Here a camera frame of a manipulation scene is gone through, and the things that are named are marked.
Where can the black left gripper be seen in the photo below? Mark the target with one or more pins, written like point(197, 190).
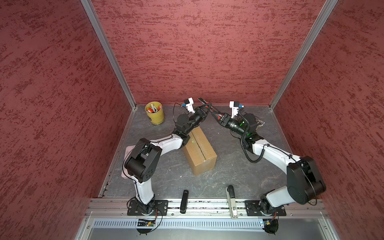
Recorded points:
point(200, 112)

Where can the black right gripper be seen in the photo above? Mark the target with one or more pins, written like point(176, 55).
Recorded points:
point(224, 120)

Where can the brown cardboard express box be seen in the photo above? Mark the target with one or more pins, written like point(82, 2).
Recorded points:
point(200, 154)

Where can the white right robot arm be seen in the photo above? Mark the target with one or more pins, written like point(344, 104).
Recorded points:
point(304, 180)

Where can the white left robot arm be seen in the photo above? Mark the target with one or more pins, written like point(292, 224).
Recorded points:
point(142, 159)

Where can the yellow pencil cup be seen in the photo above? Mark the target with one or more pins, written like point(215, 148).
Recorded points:
point(259, 122)

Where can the yellow-green pen holder cup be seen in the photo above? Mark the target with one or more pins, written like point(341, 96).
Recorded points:
point(155, 112)

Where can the pink flat case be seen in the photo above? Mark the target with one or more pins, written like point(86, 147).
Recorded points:
point(124, 173)

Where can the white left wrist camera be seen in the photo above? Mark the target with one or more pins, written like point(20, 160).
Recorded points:
point(188, 104)

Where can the silver latch with black handle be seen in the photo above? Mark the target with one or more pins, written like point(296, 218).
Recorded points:
point(232, 201)

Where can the black handle on rail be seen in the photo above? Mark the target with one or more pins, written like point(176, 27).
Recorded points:
point(184, 202)

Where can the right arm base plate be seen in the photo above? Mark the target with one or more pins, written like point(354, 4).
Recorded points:
point(257, 208)

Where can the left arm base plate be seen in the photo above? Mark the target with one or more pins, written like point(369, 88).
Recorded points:
point(154, 207)

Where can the right circuit board with wires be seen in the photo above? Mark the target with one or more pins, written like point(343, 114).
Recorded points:
point(271, 226)

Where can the circuit board with wires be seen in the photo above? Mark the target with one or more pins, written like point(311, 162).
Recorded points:
point(271, 226)
point(145, 226)

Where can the left circuit board with wires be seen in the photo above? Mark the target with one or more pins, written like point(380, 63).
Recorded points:
point(145, 226)

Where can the aluminium corner post right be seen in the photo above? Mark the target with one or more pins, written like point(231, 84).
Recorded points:
point(316, 28)

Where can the aluminium corner post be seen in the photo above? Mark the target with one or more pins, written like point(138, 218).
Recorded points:
point(97, 26)
point(316, 28)

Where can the aluminium front rail frame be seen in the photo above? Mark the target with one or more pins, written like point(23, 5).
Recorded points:
point(201, 214)

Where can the aluminium corner post left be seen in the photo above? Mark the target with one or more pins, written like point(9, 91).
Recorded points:
point(97, 26)

